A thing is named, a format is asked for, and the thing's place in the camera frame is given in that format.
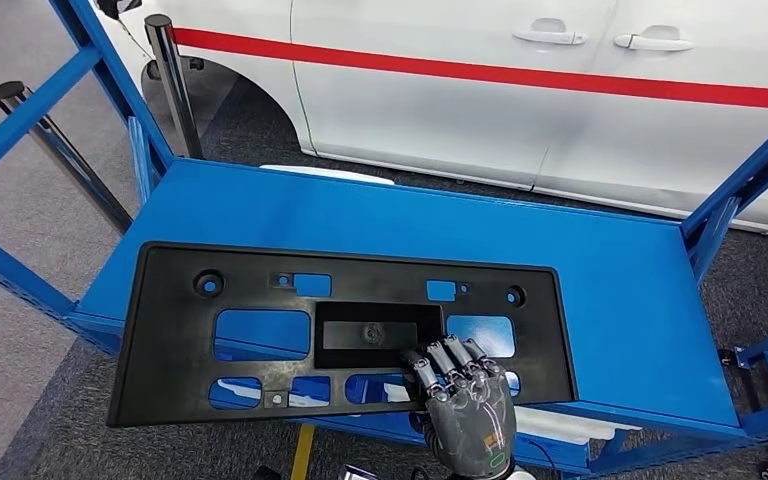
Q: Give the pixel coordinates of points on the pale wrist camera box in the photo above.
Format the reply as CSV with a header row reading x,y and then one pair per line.
x,y
361,474

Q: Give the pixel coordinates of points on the white flat panel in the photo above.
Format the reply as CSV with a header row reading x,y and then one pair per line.
x,y
324,173

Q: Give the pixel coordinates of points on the chrome stanchion post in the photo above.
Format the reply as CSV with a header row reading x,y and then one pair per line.
x,y
175,86
66,156

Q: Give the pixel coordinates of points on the blue metal shelf rack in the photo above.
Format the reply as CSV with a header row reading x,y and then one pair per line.
x,y
424,218

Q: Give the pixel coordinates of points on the yellow floor tape outline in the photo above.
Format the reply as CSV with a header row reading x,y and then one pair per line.
x,y
302,454

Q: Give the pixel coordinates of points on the black plastic plate bracket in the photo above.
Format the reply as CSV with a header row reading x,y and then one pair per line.
x,y
172,344

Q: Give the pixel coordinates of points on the white plastic bin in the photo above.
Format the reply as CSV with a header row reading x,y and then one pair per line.
x,y
576,427

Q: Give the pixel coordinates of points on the white car red stripe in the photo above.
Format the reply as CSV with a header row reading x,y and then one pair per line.
x,y
424,112

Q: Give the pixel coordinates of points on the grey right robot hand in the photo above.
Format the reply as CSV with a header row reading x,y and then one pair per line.
x,y
470,424

